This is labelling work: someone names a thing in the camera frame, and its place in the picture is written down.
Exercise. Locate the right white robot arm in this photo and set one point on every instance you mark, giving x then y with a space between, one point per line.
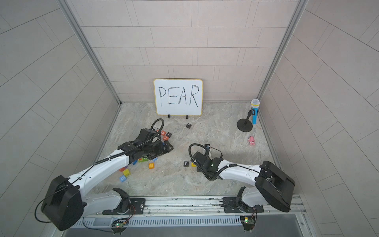
270 184

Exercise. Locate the black microphone stand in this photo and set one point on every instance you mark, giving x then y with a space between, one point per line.
245 125

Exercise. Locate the green circuit board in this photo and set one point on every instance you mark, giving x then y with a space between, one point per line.
119 225
248 222

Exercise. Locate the green 2 block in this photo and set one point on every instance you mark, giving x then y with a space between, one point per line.
143 160

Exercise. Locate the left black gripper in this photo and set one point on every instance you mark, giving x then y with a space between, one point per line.
162 150

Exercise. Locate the left green circuit board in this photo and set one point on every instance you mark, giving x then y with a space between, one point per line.
119 225

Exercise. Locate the blue toy microphone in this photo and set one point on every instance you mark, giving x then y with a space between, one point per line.
255 103

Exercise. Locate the light blue bottom block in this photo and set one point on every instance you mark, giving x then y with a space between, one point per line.
122 178

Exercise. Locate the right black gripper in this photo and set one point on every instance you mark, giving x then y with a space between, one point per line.
198 169

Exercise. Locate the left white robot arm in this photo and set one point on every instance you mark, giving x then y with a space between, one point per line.
67 200

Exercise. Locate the right green circuit board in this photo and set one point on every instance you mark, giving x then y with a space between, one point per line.
248 222

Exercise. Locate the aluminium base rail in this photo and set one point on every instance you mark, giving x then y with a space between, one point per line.
178 211

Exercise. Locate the pink toy figure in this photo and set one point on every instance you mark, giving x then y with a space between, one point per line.
251 141

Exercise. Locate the white PEAR whiteboard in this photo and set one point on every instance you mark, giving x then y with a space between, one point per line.
178 97

